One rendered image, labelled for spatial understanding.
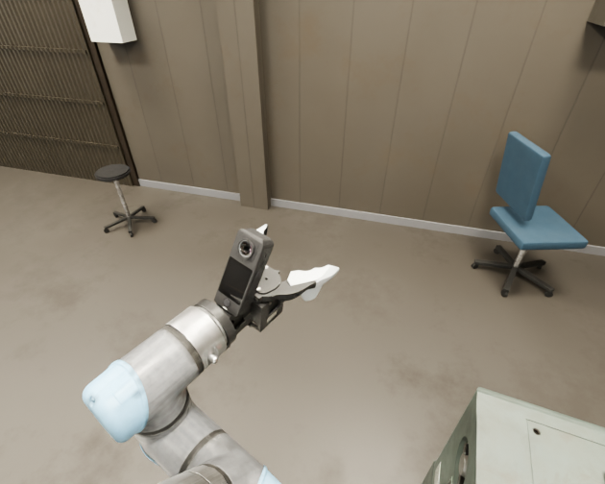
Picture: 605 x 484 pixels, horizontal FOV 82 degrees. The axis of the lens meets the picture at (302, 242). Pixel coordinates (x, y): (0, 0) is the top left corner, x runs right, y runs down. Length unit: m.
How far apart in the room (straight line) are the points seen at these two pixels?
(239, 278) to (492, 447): 0.56
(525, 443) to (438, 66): 2.58
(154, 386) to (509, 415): 0.66
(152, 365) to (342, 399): 1.84
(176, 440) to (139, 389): 0.10
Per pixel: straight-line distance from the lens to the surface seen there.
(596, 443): 0.91
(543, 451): 0.85
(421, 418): 2.24
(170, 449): 0.50
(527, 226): 2.95
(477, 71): 3.04
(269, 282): 0.50
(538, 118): 3.22
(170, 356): 0.44
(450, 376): 2.44
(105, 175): 3.48
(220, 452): 0.48
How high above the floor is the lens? 1.93
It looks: 38 degrees down
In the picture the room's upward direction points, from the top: straight up
